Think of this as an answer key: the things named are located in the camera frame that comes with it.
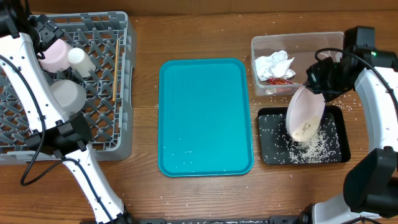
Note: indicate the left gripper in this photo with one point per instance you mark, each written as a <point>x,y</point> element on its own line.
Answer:
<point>48,32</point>

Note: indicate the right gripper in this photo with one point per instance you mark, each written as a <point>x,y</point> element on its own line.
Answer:
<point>316,86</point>

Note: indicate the small pink bowl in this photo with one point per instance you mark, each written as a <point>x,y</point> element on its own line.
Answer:
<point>56,57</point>

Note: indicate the white plastic cup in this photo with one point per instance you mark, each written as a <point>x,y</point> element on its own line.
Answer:
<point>80,61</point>

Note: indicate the large white plate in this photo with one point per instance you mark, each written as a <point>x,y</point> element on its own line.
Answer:
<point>304,114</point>

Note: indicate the red snack wrapper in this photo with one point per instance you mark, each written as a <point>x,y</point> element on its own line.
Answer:
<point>278,82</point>

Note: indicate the white napkin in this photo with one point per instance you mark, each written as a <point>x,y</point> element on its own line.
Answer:
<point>277,65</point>

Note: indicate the grey bowl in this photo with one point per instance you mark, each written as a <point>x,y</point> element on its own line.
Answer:
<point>70,96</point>

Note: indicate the wooden chopstick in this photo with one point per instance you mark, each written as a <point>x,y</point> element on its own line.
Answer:
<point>115,70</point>

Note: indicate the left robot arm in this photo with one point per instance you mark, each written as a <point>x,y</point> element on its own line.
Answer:
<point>67,135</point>

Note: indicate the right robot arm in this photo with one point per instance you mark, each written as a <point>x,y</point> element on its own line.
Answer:
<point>370,189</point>

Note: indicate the grey dishwasher rack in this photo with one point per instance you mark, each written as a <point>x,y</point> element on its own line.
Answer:
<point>110,122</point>

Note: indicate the clear plastic bin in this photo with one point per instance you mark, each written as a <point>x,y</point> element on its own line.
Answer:
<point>301,47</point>

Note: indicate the rice and food scraps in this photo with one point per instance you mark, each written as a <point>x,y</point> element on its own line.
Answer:
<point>277,147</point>

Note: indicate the black plastic tray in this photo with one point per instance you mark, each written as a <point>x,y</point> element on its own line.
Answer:
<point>339,121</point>

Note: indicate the teal plastic tray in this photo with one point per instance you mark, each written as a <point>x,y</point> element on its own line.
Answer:
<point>204,121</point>

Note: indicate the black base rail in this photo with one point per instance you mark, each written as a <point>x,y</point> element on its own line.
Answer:
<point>289,219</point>

